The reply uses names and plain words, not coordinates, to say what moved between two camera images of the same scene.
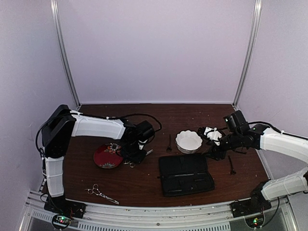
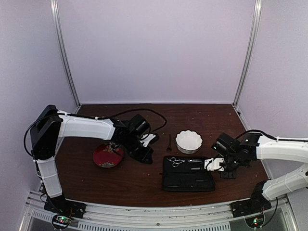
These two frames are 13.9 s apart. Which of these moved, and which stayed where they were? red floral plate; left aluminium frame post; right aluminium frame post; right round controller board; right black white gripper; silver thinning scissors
Moved: right black white gripper; silver thinning scissors
Stayed: right aluminium frame post; left aluminium frame post; red floral plate; right round controller board
